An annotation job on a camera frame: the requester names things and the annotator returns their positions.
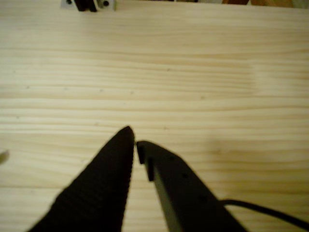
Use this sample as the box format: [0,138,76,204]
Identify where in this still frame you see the light wooden frame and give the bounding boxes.
[221,0,301,8]

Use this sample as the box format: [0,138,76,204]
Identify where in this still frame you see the black ribbed gripper left finger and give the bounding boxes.
[28,125,135,232]

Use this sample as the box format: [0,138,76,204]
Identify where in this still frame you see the black smooth gripper right finger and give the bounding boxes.
[136,140,248,232]

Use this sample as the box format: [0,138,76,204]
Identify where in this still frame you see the thin black camera cable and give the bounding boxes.
[217,199,309,230]

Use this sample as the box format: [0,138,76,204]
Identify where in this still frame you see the black stand post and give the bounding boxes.
[74,0,98,13]

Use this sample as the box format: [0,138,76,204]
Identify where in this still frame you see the silver metal bracket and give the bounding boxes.
[60,0,116,12]

